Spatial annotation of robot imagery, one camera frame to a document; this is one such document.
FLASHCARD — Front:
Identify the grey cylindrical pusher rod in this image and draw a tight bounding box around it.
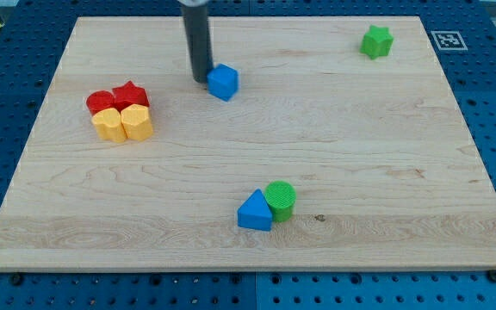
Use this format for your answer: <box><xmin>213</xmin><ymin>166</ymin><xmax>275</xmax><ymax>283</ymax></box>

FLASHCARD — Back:
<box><xmin>180</xmin><ymin>0</ymin><xmax>214</xmax><ymax>84</ymax></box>

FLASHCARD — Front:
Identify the blue cube block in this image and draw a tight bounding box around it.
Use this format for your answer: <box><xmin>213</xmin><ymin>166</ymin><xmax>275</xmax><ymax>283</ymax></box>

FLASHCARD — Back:
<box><xmin>207</xmin><ymin>64</ymin><xmax>239</xmax><ymax>102</ymax></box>

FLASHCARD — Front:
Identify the red star block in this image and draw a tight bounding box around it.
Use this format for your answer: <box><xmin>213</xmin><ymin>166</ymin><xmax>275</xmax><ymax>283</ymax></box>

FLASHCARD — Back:
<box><xmin>112</xmin><ymin>81</ymin><xmax>150</xmax><ymax>112</ymax></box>

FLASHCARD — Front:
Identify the yellow pentagon block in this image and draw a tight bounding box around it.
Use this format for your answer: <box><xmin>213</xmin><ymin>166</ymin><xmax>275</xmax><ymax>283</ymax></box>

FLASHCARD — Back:
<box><xmin>121</xmin><ymin>104</ymin><xmax>154</xmax><ymax>141</ymax></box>

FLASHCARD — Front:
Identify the red cylinder block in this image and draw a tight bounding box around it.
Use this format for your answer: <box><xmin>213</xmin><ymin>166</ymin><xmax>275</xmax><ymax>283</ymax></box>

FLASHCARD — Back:
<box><xmin>85</xmin><ymin>90</ymin><xmax>115</xmax><ymax>115</ymax></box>

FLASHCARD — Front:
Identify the yellow heart block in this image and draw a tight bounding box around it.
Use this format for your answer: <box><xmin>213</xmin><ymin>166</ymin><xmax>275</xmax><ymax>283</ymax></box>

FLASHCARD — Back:
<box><xmin>91</xmin><ymin>108</ymin><xmax>127</xmax><ymax>143</ymax></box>

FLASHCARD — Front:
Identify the green star block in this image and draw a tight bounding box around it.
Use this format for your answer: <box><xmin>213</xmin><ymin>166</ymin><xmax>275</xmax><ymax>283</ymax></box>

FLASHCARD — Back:
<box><xmin>359</xmin><ymin>25</ymin><xmax>394</xmax><ymax>59</ymax></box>

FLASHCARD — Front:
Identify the wooden board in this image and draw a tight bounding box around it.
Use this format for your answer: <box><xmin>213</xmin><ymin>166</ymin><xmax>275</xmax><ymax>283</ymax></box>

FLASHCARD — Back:
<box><xmin>0</xmin><ymin>16</ymin><xmax>496</xmax><ymax>273</ymax></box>

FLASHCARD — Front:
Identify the green cylinder block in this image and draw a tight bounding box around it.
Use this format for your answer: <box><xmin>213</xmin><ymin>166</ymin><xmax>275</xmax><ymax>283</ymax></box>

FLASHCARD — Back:
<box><xmin>264</xmin><ymin>180</ymin><xmax>296</xmax><ymax>222</ymax></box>

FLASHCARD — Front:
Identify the blue triangle block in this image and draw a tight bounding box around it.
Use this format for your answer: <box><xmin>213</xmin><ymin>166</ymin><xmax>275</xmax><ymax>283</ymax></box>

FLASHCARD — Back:
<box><xmin>237</xmin><ymin>189</ymin><xmax>272</xmax><ymax>232</ymax></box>

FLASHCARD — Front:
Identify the fiducial marker tag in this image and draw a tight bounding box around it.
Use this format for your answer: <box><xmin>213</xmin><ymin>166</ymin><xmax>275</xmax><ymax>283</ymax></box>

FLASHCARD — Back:
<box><xmin>431</xmin><ymin>30</ymin><xmax>468</xmax><ymax>51</ymax></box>

